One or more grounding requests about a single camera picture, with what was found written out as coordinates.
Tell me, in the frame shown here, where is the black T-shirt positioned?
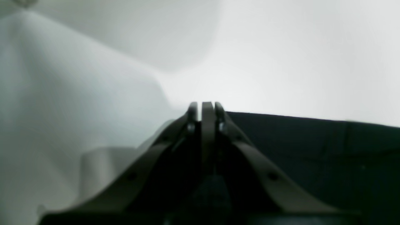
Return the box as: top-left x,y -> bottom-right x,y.
175,111 -> 400,225

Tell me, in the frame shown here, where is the left gripper left finger view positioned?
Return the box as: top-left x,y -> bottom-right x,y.
39,102 -> 198,225

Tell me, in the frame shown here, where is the left gripper right finger view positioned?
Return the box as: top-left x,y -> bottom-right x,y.
215,102 -> 360,225

